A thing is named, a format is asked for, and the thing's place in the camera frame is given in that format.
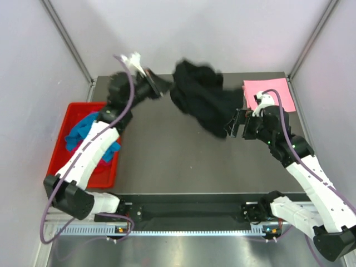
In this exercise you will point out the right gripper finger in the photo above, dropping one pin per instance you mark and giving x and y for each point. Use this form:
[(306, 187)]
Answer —
[(242, 116), (232, 127)]

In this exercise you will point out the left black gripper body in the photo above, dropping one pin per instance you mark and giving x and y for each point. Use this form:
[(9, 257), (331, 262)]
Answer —
[(142, 89)]

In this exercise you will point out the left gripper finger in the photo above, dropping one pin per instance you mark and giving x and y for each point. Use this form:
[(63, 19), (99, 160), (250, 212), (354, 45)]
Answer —
[(167, 85), (154, 82)]

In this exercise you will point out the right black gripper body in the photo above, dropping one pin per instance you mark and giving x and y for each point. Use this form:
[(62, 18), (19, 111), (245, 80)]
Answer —
[(253, 127)]

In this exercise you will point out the black t shirt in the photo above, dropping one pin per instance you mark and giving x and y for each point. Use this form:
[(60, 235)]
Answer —
[(198, 91)]

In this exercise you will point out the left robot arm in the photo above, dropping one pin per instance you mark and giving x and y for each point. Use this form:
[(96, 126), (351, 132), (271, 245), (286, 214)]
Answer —
[(66, 190)]

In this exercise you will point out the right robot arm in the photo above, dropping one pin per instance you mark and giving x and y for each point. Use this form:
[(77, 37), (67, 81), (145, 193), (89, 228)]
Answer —
[(332, 228)]

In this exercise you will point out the blue t shirt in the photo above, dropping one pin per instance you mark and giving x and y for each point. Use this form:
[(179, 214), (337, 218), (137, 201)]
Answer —
[(81, 130)]

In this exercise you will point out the magenta t shirt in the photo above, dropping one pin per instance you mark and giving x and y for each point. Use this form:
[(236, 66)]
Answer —
[(102, 165)]

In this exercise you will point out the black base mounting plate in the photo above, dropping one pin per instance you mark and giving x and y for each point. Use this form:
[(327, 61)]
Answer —
[(141, 212)]

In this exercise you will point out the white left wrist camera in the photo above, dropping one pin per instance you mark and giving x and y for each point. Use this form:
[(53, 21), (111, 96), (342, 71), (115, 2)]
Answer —
[(133, 60)]

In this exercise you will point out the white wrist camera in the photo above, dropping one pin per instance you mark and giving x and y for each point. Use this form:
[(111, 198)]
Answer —
[(133, 60), (263, 99)]

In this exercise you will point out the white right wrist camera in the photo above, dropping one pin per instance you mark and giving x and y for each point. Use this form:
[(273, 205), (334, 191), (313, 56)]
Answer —
[(263, 99)]

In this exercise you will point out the left aluminium frame post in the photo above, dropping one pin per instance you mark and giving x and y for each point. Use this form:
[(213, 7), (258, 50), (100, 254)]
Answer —
[(49, 8)]

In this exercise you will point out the aluminium frame post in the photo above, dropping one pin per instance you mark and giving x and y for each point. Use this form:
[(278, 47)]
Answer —
[(49, 8), (312, 39)]

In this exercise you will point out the grey slotted cable duct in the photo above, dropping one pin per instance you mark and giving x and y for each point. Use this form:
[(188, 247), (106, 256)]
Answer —
[(120, 230)]

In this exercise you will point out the right aluminium frame post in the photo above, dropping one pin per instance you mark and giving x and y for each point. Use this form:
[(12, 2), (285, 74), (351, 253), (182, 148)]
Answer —
[(312, 39)]

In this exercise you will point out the aluminium front rail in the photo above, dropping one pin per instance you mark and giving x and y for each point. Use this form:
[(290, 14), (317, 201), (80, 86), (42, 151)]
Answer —
[(56, 215)]

